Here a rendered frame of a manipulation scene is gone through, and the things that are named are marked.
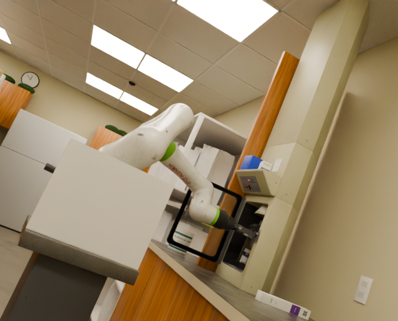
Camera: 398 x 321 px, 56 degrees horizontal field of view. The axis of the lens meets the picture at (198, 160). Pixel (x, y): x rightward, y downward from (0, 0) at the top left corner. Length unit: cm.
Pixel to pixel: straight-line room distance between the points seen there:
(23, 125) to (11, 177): 84
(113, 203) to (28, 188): 549
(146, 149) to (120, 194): 19
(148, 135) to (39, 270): 49
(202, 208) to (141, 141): 70
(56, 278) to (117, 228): 20
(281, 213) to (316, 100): 61
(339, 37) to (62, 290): 180
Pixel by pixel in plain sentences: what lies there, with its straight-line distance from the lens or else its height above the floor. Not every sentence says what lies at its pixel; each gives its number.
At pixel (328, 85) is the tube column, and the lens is 211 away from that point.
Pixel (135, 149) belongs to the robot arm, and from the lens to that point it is 119.
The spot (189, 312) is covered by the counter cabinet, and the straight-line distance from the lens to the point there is 158.
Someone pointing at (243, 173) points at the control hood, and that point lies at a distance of 203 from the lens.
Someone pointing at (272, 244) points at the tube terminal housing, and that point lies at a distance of 188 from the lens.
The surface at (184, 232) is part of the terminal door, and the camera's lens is 205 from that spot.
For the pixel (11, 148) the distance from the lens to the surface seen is 657.
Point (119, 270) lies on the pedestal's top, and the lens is 107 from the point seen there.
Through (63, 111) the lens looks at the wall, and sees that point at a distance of 727.
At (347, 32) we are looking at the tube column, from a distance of 227.
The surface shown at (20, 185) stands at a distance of 654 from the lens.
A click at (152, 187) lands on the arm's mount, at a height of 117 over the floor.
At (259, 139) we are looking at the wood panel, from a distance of 225.
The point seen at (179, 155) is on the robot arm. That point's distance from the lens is 172.
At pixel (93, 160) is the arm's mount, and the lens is 106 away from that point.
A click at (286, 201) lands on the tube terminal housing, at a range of 190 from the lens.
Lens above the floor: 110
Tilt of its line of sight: 10 degrees up
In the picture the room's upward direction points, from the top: 23 degrees clockwise
